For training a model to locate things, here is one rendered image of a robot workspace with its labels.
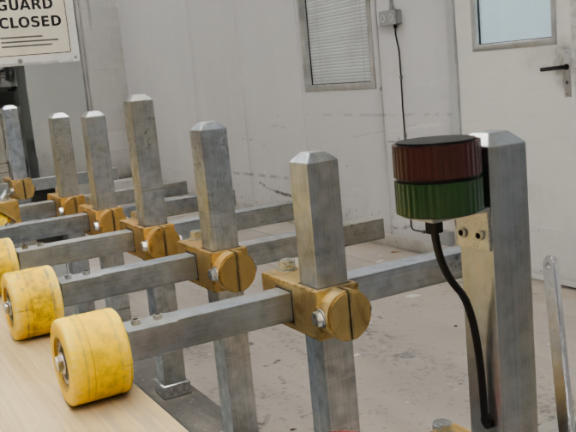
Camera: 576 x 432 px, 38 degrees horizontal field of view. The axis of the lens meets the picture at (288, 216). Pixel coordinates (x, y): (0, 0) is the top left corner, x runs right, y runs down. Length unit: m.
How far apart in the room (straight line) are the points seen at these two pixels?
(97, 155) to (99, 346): 0.77
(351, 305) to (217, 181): 0.30
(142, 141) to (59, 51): 1.83
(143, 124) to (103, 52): 8.49
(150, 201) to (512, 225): 0.75
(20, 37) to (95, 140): 1.57
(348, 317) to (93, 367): 0.24
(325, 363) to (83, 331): 0.24
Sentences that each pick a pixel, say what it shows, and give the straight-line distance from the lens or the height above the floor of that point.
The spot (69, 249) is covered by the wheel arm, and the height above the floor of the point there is 0.95.
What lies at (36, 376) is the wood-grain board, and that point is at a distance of 0.90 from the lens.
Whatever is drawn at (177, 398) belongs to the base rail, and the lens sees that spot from 1.33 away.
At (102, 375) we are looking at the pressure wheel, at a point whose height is 0.93.
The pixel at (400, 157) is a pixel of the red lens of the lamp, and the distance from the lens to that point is 0.56.
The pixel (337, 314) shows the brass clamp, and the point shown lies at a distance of 0.80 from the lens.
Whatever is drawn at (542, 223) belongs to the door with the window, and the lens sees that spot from 4.39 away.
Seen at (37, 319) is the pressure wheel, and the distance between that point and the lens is 1.00.
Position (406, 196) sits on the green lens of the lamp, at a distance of 0.56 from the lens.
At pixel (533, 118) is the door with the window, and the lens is 4.34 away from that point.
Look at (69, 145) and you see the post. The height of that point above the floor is 1.07.
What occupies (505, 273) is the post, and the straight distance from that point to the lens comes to 0.61.
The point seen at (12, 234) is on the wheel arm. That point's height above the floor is 0.95.
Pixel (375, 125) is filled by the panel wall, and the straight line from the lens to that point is 5.40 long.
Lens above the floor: 1.18
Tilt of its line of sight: 10 degrees down
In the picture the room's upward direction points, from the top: 5 degrees counter-clockwise
